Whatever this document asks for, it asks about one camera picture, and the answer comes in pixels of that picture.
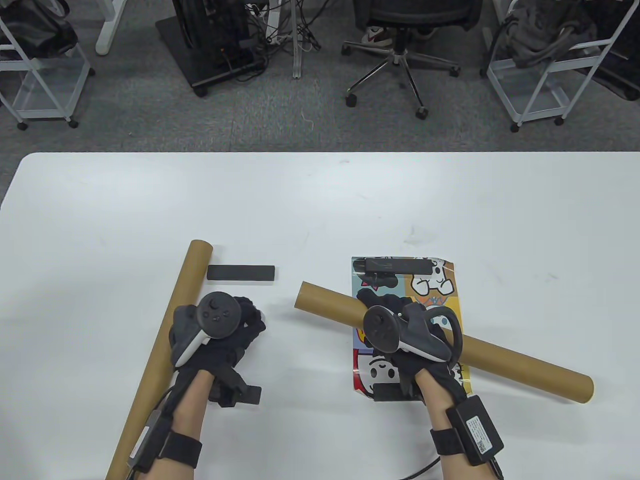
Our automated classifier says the person's right hand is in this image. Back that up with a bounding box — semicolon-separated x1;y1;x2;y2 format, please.
356;290;471;408

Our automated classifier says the person's left hand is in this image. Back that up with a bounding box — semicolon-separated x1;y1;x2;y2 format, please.
170;295;267;408

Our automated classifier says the colourful cartoon panel poster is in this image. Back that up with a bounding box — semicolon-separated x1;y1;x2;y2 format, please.
351;256;473;401

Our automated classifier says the black bar weight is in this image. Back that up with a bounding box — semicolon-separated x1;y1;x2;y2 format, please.
352;258;435;276
220;385;262;407
207;264;276;283
372;383;426;402

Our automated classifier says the brown cardboard mailing tube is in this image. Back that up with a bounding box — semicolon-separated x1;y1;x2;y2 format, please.
105;240;215;480
294;281;595;403

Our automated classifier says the person's left forearm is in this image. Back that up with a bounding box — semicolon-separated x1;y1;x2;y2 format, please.
165;370;213;480

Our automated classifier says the person's right forearm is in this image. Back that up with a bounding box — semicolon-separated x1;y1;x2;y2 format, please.
415;370;496;480

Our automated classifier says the grey and white hand controller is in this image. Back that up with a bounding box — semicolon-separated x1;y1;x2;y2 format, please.
362;301;463;363
171;291;244;368

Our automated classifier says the black wrist sensor box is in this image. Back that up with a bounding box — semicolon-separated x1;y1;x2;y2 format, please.
446;395;505;467
131;410;166;473

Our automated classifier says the black office chair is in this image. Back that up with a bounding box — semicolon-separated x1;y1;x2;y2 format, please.
341;0;483;120

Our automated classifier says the white wheeled cart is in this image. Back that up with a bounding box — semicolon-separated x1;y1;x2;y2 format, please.
486;0;640;132
0;0;96;131

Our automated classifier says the black wheeled computer stand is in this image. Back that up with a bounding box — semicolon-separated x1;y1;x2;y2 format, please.
155;0;268;97

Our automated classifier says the white power strip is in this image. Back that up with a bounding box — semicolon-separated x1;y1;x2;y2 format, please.
265;10;291;46

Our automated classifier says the grey bag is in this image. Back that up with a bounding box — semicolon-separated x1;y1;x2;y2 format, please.
505;0;601;68

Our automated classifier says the white desk leg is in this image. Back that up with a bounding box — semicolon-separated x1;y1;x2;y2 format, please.
95;0;128;56

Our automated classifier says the black bag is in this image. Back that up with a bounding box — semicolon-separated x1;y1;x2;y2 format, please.
0;0;78;58

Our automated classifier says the black glove cable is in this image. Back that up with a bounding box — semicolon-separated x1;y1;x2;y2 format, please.
125;387;176;480
400;455;503;480

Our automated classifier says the black wrist strap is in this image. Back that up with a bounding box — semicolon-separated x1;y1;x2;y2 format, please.
159;431;203;468
430;427;463;457

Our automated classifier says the white upright post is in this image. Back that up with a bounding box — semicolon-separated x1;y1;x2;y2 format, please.
292;0;305;80

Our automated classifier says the bundle of black cables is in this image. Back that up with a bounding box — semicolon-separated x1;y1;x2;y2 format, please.
245;0;331;53

